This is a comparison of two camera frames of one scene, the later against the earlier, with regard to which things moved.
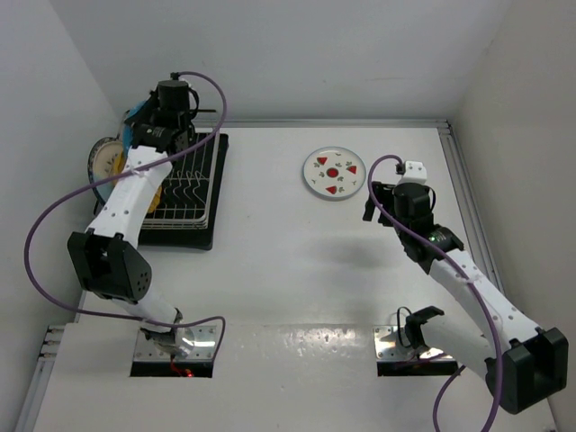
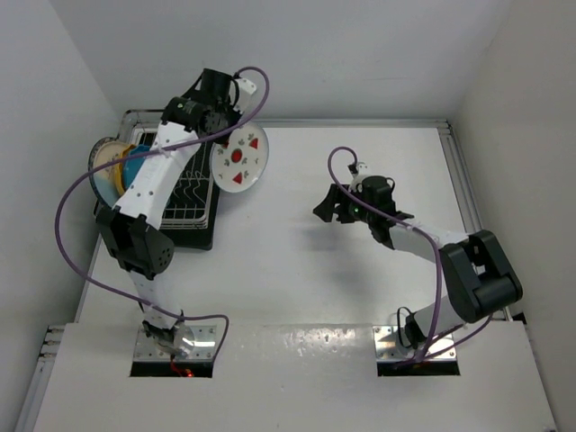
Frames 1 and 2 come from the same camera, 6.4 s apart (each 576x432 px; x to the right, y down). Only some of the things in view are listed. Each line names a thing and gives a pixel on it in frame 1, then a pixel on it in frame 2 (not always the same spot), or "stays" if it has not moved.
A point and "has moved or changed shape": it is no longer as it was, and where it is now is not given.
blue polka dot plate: (127, 132) has moved or changed shape
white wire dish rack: (188, 187) stays
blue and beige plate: (103, 161) stays
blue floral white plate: (105, 161) stays
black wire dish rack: (186, 213) stays
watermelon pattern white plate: (334, 173) → (238, 165)
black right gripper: (383, 193) → (327, 210)
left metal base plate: (202, 350) stays
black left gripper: (138, 118) → (228, 106)
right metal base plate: (388, 347) stays
